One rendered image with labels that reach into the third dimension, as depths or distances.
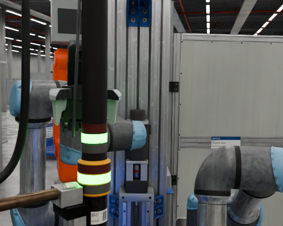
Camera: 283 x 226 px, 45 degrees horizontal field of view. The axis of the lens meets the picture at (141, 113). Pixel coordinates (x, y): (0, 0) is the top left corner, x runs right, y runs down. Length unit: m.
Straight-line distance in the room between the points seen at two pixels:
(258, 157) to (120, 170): 0.67
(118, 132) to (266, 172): 0.38
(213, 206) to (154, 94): 0.61
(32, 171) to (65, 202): 0.78
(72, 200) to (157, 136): 0.99
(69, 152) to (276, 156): 0.51
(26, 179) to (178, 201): 1.40
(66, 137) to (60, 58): 3.71
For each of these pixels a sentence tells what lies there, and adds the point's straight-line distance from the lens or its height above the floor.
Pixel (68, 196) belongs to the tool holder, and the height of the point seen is 1.54.
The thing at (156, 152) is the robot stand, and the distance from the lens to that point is 1.41.
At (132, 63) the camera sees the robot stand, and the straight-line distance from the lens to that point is 1.38.
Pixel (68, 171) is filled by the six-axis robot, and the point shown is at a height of 0.54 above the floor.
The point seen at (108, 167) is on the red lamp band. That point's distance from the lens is 0.45.
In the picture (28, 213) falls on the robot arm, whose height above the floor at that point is 1.24.
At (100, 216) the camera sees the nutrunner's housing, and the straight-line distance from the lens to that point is 0.47.
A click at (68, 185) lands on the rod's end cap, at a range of 0.45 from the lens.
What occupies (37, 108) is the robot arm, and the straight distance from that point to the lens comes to 1.14.
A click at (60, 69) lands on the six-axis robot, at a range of 4.53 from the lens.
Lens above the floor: 1.68
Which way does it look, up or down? 5 degrees down
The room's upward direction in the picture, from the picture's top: 1 degrees clockwise
